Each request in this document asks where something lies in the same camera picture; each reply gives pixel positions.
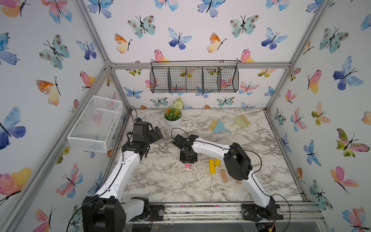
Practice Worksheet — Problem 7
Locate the white pot with plant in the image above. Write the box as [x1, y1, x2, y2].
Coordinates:
[164, 97, 184, 129]

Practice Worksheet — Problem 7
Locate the yellow block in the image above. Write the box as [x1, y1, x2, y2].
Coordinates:
[209, 159, 216, 175]
[214, 159, 221, 167]

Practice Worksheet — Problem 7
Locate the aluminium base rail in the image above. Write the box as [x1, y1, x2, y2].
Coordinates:
[124, 202, 325, 224]

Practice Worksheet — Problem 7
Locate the white mesh wall basket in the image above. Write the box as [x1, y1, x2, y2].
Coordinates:
[67, 95, 123, 153]

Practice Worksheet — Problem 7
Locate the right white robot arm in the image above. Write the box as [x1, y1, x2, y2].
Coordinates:
[173, 134, 284, 222]

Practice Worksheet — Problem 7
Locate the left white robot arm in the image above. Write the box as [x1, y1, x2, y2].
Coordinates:
[81, 118, 163, 232]

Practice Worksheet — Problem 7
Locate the black wire wall basket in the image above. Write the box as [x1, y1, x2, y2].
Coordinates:
[147, 60, 240, 94]

